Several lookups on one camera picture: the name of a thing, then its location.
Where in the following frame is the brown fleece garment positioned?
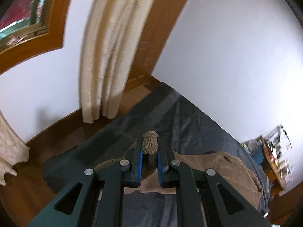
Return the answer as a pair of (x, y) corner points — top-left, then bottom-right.
(94, 130), (264, 210)

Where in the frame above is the black bed sheet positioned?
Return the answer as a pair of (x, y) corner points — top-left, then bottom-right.
(43, 84), (270, 214)

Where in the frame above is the cluttered wooden desk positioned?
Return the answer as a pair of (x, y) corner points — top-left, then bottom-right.
(241, 135), (292, 197)

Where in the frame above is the lace curtain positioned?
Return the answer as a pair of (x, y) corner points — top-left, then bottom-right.
(0, 113), (30, 186)

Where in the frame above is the wood framed window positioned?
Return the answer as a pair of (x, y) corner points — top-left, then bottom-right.
(1, 0), (71, 73)

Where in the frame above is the beige curtain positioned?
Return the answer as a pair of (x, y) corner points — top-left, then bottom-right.
(80, 0), (154, 124)

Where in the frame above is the wooden door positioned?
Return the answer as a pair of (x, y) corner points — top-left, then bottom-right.
(125, 0), (187, 92)

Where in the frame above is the metal frame on desk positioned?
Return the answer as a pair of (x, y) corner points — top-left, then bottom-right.
(265, 125), (293, 150)

